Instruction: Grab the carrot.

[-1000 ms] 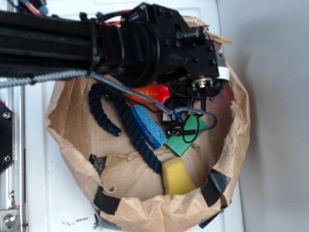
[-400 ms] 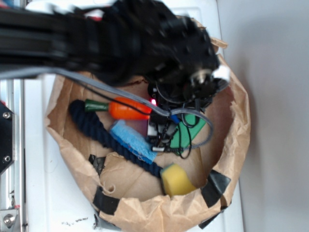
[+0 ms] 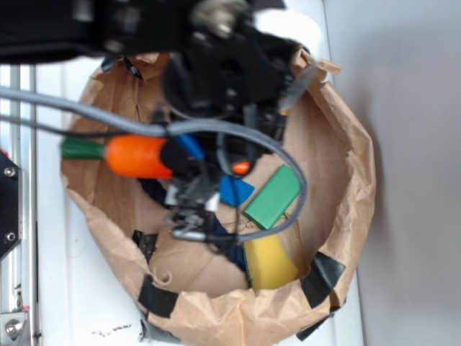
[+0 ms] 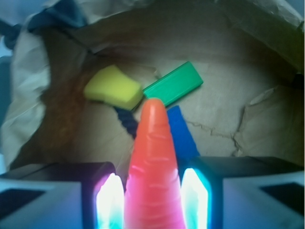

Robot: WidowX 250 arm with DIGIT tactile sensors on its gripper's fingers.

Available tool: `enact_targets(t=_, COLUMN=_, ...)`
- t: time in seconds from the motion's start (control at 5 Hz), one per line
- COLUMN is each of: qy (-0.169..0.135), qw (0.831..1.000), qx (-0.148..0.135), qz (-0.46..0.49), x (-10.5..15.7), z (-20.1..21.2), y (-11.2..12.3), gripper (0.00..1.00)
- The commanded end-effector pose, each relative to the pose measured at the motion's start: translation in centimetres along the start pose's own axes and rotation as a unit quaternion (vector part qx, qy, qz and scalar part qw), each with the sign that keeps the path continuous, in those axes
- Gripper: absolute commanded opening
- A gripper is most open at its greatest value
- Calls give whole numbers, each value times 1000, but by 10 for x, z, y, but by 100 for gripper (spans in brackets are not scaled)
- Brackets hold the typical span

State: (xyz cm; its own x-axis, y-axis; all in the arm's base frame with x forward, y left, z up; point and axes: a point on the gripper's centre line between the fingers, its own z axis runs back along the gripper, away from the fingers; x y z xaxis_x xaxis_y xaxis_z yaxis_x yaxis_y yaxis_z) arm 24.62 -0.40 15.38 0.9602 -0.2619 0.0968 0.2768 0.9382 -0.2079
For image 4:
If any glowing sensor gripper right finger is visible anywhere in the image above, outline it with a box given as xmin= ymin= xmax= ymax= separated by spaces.
xmin=181 ymin=156 xmax=305 ymax=229

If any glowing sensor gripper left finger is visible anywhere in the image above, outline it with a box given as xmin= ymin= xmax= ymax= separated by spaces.
xmin=0 ymin=162 xmax=123 ymax=229

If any orange toy carrot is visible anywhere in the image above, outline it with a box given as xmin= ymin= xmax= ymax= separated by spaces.
xmin=124 ymin=99 xmax=186 ymax=229

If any blue sponge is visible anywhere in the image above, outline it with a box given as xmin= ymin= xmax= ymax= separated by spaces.
xmin=167 ymin=105 xmax=200 ymax=160

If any crumpled brown paper liner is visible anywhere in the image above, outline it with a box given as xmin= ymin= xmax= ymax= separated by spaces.
xmin=0 ymin=0 xmax=304 ymax=173

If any yellow sponge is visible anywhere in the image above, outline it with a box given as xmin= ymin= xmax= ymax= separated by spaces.
xmin=83 ymin=65 xmax=143 ymax=111

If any green rectangular block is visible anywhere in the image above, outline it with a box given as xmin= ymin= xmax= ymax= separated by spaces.
xmin=143 ymin=62 xmax=203 ymax=106

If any dark navy rope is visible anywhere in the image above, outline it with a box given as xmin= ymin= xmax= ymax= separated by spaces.
xmin=113 ymin=106 xmax=140 ymax=139

